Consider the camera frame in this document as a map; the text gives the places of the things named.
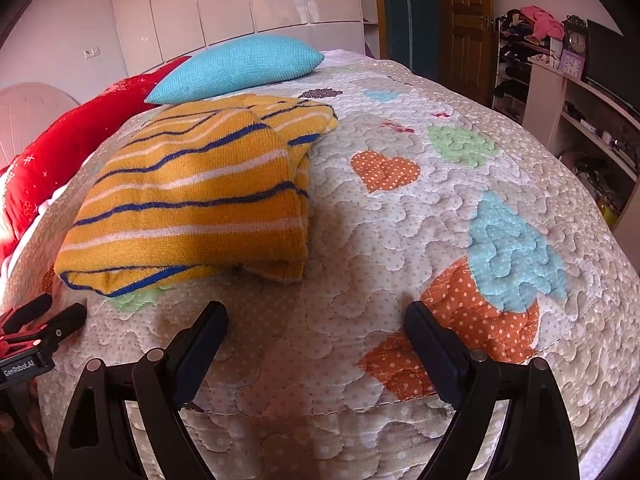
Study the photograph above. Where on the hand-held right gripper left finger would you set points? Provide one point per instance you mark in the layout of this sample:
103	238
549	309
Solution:
197	355

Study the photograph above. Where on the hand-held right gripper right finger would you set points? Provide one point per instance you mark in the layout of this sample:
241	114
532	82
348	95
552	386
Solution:
440	355

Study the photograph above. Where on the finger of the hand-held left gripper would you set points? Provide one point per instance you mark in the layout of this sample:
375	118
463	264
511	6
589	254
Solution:
67	320
30	307

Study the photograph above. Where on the yellow striped knit sweater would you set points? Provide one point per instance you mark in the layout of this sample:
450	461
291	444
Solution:
200	170

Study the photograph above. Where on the heart-patterned quilted bedspread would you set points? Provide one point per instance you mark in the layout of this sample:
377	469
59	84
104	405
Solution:
400	260

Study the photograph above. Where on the white bed sheet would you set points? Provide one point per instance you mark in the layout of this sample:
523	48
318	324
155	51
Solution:
50	201

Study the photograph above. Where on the red patterned bolster pillow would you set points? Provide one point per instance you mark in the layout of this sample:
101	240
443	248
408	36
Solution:
75	135

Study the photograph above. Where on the pink padded headboard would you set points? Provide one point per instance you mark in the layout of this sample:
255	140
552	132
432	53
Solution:
30	110

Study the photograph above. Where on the yellow jar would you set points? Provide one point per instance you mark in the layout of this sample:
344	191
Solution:
608	210

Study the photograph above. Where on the white desk shelf unit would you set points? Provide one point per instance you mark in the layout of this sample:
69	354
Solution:
545	95

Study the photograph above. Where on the light blue pillow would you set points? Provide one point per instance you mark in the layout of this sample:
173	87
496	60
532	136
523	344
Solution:
235	67

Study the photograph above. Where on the cluttered storage rack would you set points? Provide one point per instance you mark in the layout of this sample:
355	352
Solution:
510	70

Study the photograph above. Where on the small purple clock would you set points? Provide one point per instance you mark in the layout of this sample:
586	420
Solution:
571	62

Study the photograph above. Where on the brown wooden door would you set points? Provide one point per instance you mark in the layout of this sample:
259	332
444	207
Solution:
467	25

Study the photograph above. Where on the ornate dark table clock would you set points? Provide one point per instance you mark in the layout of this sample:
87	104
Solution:
576	40

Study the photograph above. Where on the black flat screen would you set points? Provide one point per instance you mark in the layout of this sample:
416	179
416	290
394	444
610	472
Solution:
610	55

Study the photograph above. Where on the dark teal curtain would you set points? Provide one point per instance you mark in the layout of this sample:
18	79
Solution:
407	10

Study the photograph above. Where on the pink garment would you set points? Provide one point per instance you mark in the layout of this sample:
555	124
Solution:
542	20

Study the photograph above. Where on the glossy white wardrobe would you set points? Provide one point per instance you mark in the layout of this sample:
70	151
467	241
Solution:
225	0

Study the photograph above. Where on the white wall socket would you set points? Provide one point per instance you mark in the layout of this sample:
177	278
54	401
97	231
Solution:
91	52

